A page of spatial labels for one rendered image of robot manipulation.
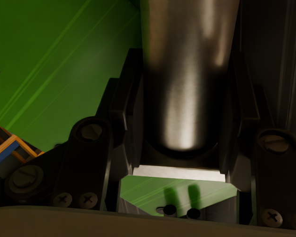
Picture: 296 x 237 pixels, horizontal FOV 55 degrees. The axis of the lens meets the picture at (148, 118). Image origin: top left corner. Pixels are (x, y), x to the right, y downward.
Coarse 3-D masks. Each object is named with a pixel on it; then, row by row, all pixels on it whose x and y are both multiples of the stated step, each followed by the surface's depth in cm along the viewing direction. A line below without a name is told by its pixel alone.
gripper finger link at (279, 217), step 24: (264, 144) 8; (288, 144) 8; (264, 168) 7; (288, 168) 7; (240, 192) 9; (264, 192) 7; (288, 192) 7; (240, 216) 8; (264, 216) 6; (288, 216) 6
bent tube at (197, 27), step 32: (160, 0) 8; (192, 0) 7; (224, 0) 8; (160, 32) 8; (192, 32) 8; (224, 32) 8; (160, 64) 9; (192, 64) 9; (224, 64) 9; (160, 96) 10; (192, 96) 9; (160, 128) 11; (192, 128) 10; (160, 160) 11; (192, 160) 11
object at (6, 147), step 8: (16, 136) 529; (8, 144) 516; (16, 144) 531; (24, 144) 536; (0, 152) 506; (8, 152) 515; (16, 152) 564; (32, 152) 540; (0, 160) 499; (24, 160) 567
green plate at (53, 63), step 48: (0, 0) 12; (48, 0) 11; (96, 0) 11; (0, 48) 13; (48, 48) 13; (96, 48) 13; (0, 96) 15; (48, 96) 15; (96, 96) 14; (48, 144) 18; (144, 192) 20; (192, 192) 19
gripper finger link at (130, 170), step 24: (120, 96) 9; (144, 96) 11; (120, 120) 9; (144, 120) 12; (120, 144) 9; (24, 168) 8; (48, 168) 8; (120, 168) 9; (24, 192) 7; (48, 192) 8
